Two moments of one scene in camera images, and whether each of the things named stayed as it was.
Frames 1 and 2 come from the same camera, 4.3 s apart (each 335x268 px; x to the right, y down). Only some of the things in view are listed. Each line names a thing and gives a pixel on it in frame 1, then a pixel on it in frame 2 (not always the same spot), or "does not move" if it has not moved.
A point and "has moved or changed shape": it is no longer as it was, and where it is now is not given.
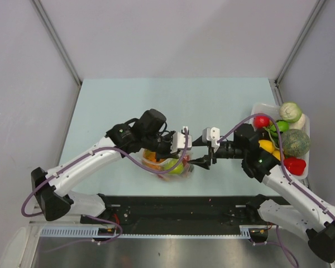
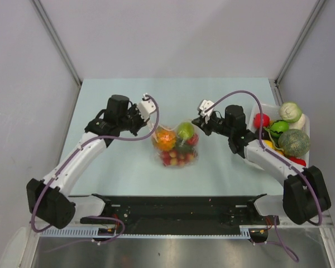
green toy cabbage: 290,112 does not move
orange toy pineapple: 149,158 has moved or changed shape
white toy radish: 298,124 does not move
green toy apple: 170,162 to 185,130
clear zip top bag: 183,170 has moved or changed shape
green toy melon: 295,143 does not move
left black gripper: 167,153 to 141,123
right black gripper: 204,161 to 201,123
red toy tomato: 261,121 does not move
